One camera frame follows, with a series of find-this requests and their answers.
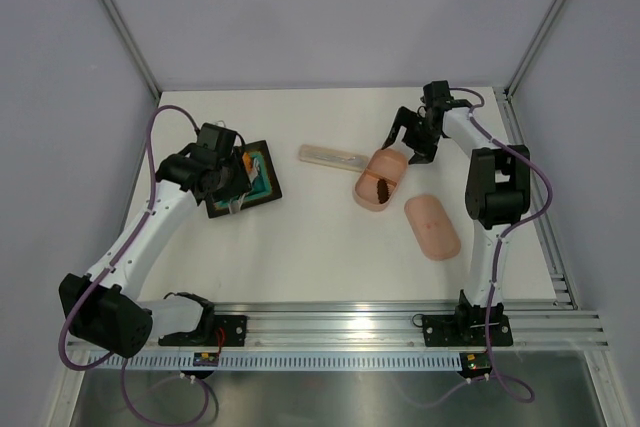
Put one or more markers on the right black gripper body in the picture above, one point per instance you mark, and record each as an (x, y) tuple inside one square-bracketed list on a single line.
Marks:
[(422, 133)]

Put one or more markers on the black teal food tray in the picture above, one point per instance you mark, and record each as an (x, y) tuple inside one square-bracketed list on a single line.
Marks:
[(266, 187)]

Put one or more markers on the orange chicken drumstick toy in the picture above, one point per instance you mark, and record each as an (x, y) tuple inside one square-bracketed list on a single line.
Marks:
[(248, 161)]

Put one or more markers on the brown sea cucumber toy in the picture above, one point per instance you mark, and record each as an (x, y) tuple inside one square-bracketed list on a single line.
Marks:
[(383, 191)]

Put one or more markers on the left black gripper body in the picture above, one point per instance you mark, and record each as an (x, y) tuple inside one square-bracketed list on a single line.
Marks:
[(233, 180)]

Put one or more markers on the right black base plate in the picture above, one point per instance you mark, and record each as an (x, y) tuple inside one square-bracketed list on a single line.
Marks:
[(445, 331)]

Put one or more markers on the aluminium mounting rail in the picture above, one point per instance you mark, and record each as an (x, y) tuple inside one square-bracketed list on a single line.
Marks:
[(392, 326)]

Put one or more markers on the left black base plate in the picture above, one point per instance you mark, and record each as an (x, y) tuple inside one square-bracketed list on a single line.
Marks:
[(230, 331)]

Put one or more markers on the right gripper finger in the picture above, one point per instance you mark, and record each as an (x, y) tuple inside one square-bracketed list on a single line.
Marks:
[(407, 119), (424, 151)]

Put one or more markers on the right frame post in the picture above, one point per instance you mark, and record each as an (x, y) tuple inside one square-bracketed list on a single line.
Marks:
[(543, 31)]

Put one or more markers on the pink lunch box base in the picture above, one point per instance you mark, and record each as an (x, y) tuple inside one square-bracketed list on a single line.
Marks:
[(387, 163)]

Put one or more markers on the frame post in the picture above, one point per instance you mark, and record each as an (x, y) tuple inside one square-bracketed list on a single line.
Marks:
[(123, 32), (543, 31)]

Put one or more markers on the pink lunch box lid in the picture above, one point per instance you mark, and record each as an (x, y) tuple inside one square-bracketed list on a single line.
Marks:
[(432, 228)]

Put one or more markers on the left frame post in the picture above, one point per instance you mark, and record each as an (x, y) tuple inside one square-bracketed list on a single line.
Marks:
[(123, 32)]

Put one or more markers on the white slotted cable duct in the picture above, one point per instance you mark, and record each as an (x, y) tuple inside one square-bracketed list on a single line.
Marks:
[(296, 361)]

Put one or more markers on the metal tongs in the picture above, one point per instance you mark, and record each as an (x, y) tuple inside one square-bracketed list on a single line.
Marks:
[(235, 205)]

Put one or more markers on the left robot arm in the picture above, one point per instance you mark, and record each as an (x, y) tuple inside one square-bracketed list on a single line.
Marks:
[(102, 306)]

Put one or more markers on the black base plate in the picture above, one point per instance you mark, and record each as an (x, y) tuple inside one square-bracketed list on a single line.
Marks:
[(230, 331), (445, 331)]

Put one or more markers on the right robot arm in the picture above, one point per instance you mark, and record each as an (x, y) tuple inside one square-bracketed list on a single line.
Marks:
[(497, 196)]

